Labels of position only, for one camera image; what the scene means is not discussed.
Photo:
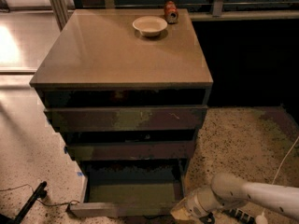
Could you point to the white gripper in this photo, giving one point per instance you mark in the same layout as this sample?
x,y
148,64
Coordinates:
x,y
195,204

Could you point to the grey bottom drawer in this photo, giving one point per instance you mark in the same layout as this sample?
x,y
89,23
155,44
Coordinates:
x,y
130,188

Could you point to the grey drawer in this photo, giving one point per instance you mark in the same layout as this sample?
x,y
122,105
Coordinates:
x,y
133,151
117,119
130,188

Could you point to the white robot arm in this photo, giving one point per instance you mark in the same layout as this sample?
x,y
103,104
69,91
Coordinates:
x,y
227,192

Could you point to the grey middle drawer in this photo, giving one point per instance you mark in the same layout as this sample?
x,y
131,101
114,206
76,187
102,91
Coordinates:
x,y
133,151

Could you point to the grey top drawer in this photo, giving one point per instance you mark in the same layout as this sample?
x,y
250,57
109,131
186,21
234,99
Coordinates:
x,y
117,119

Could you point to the grey drawer cabinet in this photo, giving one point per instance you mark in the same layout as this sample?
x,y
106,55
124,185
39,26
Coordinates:
x,y
101,60

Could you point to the black power strip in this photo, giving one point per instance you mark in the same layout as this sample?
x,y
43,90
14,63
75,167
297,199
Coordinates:
x,y
241,216

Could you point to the black stand leg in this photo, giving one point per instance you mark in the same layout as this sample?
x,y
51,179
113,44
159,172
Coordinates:
x,y
38,193

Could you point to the white bowl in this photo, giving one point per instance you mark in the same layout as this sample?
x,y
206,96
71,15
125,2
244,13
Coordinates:
x,y
149,26

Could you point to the orange soda can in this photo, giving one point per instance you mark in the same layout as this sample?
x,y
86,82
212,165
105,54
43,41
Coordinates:
x,y
170,12

